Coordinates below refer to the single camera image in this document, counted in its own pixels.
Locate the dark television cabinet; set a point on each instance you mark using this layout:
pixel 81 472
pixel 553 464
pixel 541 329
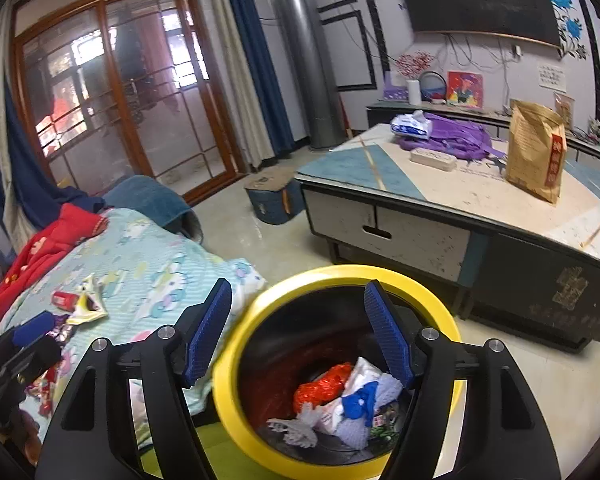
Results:
pixel 380 112

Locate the person's left hand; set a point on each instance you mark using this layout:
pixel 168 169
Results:
pixel 30 435

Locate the white vase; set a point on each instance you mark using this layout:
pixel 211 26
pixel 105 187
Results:
pixel 413 92

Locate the yellow-rimmed black bin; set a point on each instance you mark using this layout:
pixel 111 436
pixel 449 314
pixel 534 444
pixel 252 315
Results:
pixel 300 285

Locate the brown paper bag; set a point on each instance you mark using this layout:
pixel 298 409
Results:
pixel 530 155

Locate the white power strip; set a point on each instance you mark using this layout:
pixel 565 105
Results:
pixel 432 158

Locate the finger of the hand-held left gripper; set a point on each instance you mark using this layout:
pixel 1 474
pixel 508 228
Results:
pixel 32 329
pixel 40 356

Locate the blue box stool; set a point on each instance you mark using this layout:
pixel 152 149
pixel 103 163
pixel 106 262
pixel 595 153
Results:
pixel 270 200

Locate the white wall note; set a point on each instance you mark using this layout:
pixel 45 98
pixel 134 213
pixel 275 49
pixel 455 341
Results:
pixel 551 74

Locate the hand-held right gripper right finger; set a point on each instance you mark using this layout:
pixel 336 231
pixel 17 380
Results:
pixel 387 335

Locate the purple cloth bag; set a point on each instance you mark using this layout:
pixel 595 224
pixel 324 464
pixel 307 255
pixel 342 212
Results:
pixel 455 132

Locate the green cushion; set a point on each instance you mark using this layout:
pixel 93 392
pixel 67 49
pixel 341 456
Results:
pixel 221 447

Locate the clear snack packet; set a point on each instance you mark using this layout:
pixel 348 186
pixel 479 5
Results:
pixel 565 110

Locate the red patterned wrapper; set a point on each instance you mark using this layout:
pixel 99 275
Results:
pixel 45 390

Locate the coffee table with drawers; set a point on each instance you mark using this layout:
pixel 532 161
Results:
pixel 430 185

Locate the red flowered blanket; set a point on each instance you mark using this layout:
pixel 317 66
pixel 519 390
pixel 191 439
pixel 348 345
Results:
pixel 45 250

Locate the wooden sliding glass door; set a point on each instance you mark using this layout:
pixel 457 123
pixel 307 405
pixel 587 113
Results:
pixel 130 125

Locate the cartoon cat printed blanket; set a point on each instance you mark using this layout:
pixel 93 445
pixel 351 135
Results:
pixel 145 270

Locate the colourful framed picture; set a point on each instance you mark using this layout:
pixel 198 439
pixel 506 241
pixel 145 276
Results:
pixel 465 90

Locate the white plastic bag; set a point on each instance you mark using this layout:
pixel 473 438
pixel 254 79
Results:
pixel 365 372

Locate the red plastic wrapper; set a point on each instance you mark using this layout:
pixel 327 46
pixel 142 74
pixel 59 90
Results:
pixel 325 385

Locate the blue sofa cover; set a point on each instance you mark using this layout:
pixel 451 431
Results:
pixel 145 195

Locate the blue wrapper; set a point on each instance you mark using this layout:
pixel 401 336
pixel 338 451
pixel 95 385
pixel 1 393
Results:
pixel 360 402

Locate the red can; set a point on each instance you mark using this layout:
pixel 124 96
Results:
pixel 65 299

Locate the red berry branches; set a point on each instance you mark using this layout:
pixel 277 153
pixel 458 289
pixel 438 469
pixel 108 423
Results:
pixel 412 65

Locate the grey standing air conditioner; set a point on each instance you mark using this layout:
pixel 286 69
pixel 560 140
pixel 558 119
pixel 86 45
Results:
pixel 310 60

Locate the black wall television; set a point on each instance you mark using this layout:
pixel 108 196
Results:
pixel 480 0

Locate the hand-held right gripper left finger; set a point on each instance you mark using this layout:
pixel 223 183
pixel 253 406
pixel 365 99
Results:
pixel 207 330

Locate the yellow foil wrapper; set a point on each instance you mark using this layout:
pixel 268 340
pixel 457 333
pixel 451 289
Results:
pixel 87 310

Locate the purple box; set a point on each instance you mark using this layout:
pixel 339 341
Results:
pixel 395 91

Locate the round desk ornament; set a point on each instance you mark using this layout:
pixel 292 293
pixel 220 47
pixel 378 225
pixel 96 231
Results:
pixel 432 91

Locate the white tissue pack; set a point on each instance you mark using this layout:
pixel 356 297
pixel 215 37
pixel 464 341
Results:
pixel 410 125

